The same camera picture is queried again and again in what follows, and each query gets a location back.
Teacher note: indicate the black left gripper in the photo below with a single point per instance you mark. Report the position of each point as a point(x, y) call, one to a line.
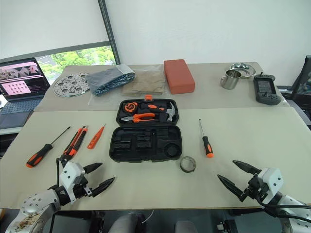
point(80, 188)

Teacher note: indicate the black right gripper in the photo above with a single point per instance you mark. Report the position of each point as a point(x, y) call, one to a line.
point(255, 188)

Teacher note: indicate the orange voltage tester pen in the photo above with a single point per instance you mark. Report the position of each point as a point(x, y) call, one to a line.
point(94, 139)

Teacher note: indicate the orange black utility knife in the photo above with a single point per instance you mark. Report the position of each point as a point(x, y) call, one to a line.
point(76, 143)

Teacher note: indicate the short silver-shaft screwdriver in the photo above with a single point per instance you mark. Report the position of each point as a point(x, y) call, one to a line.
point(207, 145)

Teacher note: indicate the black tool case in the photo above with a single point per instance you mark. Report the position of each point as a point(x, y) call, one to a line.
point(145, 157)

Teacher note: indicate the dark electrical tape roll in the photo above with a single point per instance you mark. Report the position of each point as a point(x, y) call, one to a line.
point(181, 167)

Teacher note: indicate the long dark-shaft screwdriver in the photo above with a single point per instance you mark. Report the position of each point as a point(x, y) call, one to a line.
point(39, 155)

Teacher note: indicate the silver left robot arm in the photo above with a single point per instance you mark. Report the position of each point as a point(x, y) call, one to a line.
point(36, 201)

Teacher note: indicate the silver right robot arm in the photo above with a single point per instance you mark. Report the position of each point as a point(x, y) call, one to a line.
point(291, 199)

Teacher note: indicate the dark grey rounded shape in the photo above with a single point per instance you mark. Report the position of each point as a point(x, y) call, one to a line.
point(126, 223)

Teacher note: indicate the orange black tape measure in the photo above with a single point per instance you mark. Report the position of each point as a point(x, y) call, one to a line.
point(130, 107)

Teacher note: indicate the black handheld controller device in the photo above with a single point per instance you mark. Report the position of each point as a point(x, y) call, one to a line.
point(266, 97)

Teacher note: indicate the black orange claw hammer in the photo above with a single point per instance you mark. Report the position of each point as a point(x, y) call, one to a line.
point(170, 111)

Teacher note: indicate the dark blue folded plastic bag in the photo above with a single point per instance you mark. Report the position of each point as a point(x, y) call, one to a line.
point(107, 81)

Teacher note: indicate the stainless steel mug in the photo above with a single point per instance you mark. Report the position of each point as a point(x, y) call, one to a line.
point(230, 80)

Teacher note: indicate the perforated round metal plate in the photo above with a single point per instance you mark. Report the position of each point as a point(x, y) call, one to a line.
point(68, 85)

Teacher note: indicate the brown paper bags in plastic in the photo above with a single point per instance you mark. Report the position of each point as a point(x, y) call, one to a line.
point(145, 83)

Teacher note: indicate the stainless steel bowl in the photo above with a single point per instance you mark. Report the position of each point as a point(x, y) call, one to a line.
point(247, 70)

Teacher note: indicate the red rectangular block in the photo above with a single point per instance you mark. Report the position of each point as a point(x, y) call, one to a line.
point(179, 77)

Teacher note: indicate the black office chair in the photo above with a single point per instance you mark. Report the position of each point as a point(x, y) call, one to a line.
point(303, 80)

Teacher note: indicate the open laptop with pink screen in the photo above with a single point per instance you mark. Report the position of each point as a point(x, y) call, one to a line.
point(22, 80)

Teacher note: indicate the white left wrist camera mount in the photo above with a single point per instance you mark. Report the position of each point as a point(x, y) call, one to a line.
point(70, 173)

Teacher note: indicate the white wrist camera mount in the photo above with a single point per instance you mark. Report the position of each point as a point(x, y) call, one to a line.
point(272, 179)
point(70, 173)

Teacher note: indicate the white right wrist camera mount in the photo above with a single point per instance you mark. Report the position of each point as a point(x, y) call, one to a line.
point(272, 179)

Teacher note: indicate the black window frame post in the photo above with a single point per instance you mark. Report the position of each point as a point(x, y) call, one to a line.
point(109, 29)

